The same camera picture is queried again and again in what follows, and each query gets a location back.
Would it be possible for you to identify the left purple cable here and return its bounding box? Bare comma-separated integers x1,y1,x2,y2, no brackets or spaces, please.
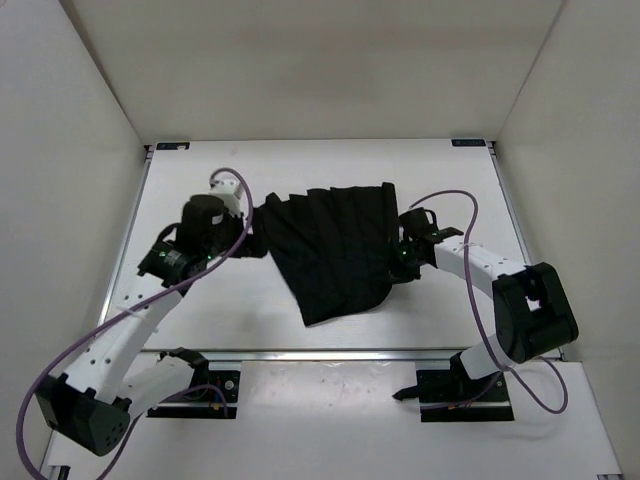
14,167,256,479

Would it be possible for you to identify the right blue corner label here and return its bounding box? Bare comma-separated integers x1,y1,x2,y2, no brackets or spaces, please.
451,138,487,148

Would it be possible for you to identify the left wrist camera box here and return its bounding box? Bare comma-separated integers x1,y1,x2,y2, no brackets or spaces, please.
209,177,244,216

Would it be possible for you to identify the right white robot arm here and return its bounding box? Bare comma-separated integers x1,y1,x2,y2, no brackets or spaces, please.
388,207,579,401

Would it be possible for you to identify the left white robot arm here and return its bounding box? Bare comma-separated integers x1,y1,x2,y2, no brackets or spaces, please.
35,193,247,457

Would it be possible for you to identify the aluminium table rail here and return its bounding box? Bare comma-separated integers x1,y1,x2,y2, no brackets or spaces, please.
139,349,561,363

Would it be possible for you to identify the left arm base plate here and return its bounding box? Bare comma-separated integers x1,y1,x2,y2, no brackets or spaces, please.
146,362,241,420

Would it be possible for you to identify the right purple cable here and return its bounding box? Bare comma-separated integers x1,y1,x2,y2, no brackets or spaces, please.
407,188,568,415

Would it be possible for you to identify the left blue corner label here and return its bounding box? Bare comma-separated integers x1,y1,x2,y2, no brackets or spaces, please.
155,142,190,151

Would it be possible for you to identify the purple cable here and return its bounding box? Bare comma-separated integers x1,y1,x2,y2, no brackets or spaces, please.
14,167,256,479
407,188,568,415

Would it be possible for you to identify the blue corner label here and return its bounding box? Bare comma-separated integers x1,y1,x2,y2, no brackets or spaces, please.
451,138,487,148
155,142,190,151

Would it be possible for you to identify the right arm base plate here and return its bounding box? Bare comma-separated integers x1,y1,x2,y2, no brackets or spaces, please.
392,370,515,423

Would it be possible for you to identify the black pleated skirt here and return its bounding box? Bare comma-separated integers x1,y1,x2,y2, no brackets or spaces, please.
253,182,399,327

